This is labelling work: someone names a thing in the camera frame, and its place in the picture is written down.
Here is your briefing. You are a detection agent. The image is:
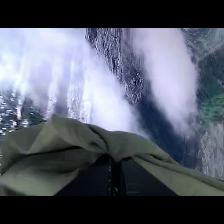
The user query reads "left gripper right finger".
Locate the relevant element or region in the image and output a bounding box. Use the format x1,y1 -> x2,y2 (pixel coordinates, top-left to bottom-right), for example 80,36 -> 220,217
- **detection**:
119,157 -> 178,197

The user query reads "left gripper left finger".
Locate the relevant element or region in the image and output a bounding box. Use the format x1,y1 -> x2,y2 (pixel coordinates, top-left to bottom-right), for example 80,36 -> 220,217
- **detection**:
54,153 -> 114,197

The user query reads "olive green shirt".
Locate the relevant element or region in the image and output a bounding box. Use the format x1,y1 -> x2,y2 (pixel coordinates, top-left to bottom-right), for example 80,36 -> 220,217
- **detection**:
0,113 -> 224,197

